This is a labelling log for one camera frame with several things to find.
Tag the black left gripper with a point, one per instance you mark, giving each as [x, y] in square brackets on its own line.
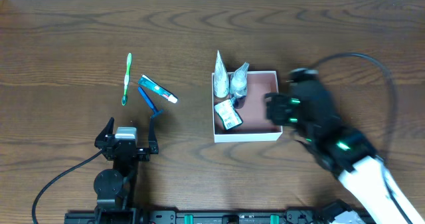
[143, 151]

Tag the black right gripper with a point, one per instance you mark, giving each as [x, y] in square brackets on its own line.
[290, 109]

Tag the green white toothbrush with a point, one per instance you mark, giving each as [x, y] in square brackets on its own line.
[127, 79]

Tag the green white tissue pack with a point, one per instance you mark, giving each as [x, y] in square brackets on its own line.
[228, 114]

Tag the green Colgate toothpaste tube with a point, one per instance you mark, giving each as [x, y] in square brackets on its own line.
[147, 82]

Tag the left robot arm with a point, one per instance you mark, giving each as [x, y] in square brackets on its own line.
[115, 187]

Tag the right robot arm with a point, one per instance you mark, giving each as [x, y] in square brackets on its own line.
[343, 150]

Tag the white box with red lining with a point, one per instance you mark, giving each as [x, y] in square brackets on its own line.
[255, 126]

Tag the blue disposable razor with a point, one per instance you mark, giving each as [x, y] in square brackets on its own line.
[149, 102]

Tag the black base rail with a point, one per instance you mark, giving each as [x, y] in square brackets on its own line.
[182, 217]

